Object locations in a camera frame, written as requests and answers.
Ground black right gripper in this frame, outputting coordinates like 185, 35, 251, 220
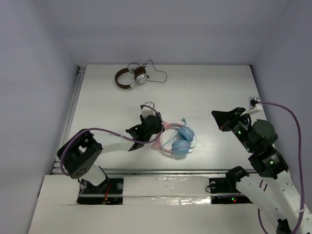
211, 106, 255, 153

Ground pink blue cat-ear headphones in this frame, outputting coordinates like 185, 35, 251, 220
152, 118, 197, 156

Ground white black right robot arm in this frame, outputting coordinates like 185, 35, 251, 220
206, 107, 312, 234

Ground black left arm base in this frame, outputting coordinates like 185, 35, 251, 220
77, 177, 124, 205

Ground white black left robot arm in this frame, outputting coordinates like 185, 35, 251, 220
57, 111, 164, 192

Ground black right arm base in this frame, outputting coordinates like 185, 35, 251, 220
206, 177, 252, 205

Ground brown silver headphones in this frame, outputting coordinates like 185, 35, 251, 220
115, 66, 148, 90

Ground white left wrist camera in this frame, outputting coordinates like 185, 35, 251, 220
141, 101, 156, 118

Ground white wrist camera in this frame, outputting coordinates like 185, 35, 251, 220
141, 101, 156, 118
241, 97, 263, 116

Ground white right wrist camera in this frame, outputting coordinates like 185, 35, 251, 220
241, 97, 263, 116

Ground black headphone cable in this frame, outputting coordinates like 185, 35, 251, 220
127, 59, 169, 83

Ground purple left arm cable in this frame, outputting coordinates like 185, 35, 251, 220
59, 104, 164, 203

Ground aluminium rail frame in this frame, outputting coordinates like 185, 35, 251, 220
65, 64, 259, 173

